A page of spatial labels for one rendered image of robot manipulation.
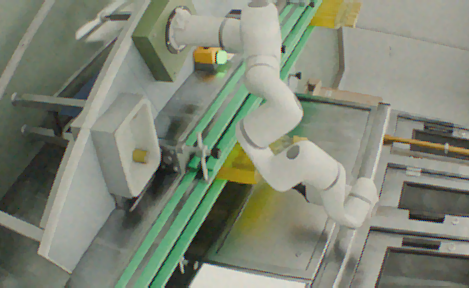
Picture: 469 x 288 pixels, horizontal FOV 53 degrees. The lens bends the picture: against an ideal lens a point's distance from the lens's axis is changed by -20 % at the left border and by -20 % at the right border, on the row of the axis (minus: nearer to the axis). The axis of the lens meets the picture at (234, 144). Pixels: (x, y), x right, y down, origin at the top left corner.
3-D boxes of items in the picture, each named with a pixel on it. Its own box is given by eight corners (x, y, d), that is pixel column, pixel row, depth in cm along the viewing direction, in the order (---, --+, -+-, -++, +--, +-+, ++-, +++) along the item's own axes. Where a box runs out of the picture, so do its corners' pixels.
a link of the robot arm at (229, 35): (221, 58, 157) (276, 65, 151) (215, 19, 149) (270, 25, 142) (236, 40, 164) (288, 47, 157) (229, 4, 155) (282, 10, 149)
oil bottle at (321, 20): (297, 23, 256) (354, 32, 246) (296, 14, 253) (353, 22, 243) (300, 19, 260) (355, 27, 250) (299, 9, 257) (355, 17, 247)
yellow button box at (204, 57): (194, 68, 193) (214, 70, 190) (191, 50, 188) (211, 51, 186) (203, 59, 198) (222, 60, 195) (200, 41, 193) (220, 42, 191)
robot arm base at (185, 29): (159, 29, 153) (208, 32, 147) (177, -3, 157) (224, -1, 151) (177, 57, 166) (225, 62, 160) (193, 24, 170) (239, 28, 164)
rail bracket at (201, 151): (182, 180, 166) (222, 188, 161) (172, 132, 156) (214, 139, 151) (186, 173, 168) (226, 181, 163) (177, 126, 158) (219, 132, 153)
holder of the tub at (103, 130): (114, 206, 156) (136, 213, 153) (90, 129, 140) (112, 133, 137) (139, 170, 168) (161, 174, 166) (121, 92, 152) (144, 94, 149)
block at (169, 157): (160, 171, 167) (181, 175, 165) (153, 145, 161) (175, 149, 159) (165, 163, 170) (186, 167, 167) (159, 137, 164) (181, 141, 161)
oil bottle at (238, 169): (198, 175, 177) (265, 187, 170) (195, 161, 174) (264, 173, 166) (206, 164, 181) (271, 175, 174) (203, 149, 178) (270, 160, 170)
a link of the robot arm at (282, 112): (229, 81, 140) (224, 120, 129) (271, 51, 133) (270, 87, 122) (268, 114, 146) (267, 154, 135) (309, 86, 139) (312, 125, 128)
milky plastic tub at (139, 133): (110, 194, 153) (135, 201, 150) (90, 129, 139) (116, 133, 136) (137, 156, 165) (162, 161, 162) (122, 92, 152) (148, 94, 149)
